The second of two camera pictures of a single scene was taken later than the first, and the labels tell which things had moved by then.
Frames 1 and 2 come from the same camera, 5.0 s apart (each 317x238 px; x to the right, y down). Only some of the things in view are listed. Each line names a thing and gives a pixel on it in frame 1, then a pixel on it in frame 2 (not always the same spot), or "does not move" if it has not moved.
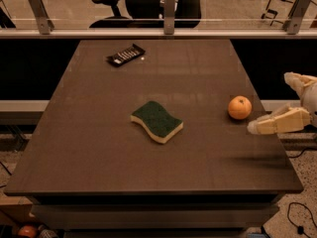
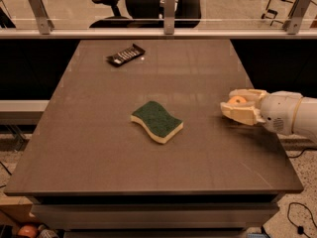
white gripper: [311, 98] -> [279, 111]
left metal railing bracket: [45, 24] does not move
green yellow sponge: [157, 122] does not move
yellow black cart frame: [280, 4] does not move
